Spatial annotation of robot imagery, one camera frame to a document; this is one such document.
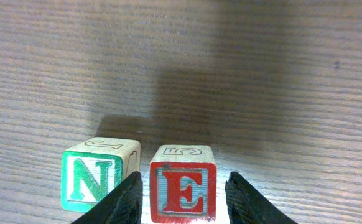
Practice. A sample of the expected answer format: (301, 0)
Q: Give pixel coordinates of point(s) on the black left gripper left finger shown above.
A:
(122, 205)

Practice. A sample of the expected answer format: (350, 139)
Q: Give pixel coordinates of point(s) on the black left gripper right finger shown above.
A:
(246, 205)

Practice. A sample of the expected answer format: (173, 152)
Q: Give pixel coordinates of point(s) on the green N block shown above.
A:
(93, 168)

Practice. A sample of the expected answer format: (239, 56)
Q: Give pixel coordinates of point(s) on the red E block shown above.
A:
(182, 184)

